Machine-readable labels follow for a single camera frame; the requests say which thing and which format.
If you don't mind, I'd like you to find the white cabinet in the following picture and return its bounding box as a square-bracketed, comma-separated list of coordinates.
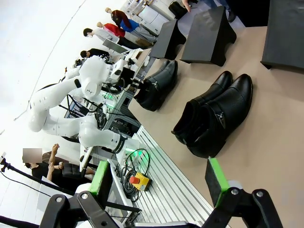
[137, 4, 168, 35]

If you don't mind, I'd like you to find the black chair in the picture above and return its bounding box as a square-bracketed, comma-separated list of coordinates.
[61, 163, 83, 178]

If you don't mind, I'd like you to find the black coiled cable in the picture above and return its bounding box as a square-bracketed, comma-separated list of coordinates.
[120, 148, 152, 202]

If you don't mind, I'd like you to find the black sloped shoe stand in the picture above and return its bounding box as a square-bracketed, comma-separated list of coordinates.
[260, 0, 304, 69]
[150, 19, 187, 60]
[179, 6, 238, 67]

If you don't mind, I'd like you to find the yellow emergency stop box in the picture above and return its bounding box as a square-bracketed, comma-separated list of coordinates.
[129, 172, 152, 192]

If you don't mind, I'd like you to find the seated person in black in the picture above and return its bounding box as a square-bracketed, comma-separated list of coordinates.
[22, 143, 80, 190]

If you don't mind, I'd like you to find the masked person in grey shirt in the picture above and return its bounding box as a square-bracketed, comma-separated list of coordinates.
[83, 27, 114, 43]

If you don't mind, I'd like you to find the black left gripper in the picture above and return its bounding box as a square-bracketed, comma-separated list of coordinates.
[123, 68, 143, 95]

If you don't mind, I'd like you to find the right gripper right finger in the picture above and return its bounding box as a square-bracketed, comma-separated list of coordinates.
[201, 156, 285, 228]

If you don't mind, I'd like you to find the black zip ankle boot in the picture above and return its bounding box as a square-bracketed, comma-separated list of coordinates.
[144, 59, 172, 81]
[133, 60, 179, 112]

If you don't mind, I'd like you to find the grey flat panel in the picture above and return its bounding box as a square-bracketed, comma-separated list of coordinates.
[103, 38, 128, 56]

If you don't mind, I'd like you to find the aluminium profile robot base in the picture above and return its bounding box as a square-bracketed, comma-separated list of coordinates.
[106, 123, 214, 228]

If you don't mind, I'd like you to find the mannequin with red top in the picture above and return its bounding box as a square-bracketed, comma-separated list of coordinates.
[96, 21, 126, 38]

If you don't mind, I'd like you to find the black tripod pole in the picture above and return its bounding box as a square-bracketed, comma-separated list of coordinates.
[0, 152, 76, 197]

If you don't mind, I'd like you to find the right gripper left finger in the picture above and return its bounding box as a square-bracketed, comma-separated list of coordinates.
[45, 160, 124, 228]

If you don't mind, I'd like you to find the black-haired person in black top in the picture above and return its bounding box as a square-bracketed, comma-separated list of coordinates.
[80, 48, 110, 59]

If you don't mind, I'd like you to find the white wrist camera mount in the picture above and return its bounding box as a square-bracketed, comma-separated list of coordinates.
[111, 59, 126, 80]

